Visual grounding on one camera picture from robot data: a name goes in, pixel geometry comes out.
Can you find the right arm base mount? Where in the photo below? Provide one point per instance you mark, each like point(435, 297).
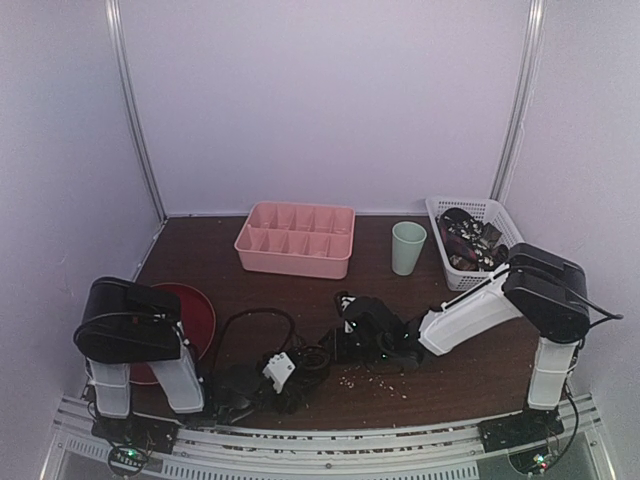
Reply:
point(531, 438)

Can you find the aluminium front rail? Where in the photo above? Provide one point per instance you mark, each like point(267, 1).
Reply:
point(442, 451)

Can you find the pink divided organizer box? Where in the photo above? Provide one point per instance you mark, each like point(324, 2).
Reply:
point(306, 240)

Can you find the left aluminium corner post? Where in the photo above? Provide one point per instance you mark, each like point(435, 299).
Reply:
point(116, 32)

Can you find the red round tray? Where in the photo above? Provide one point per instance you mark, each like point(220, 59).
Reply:
point(200, 320)

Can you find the mint green plastic cup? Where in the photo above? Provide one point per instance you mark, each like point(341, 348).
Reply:
point(408, 239)

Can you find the white plastic mesh basket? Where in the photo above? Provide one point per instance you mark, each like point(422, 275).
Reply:
point(487, 211)

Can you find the dark floral patterned tie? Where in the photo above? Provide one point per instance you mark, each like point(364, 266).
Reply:
point(312, 364)

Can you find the aluminium corner post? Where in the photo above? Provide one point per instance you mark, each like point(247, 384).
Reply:
point(116, 32)
point(521, 100)

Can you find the brown patterned tie in basket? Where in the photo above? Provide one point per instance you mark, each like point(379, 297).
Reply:
point(470, 244)

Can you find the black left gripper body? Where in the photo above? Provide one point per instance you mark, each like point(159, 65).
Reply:
point(288, 403)

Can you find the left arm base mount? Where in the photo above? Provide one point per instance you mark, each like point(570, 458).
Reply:
point(132, 440)

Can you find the right aluminium corner post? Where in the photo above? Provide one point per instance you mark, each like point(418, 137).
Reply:
point(521, 100)

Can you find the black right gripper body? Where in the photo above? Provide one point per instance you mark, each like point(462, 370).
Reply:
point(347, 330)

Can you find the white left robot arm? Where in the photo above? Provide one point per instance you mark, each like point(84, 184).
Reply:
point(125, 323)

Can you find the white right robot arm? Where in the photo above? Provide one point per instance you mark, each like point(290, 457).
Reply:
point(543, 288)

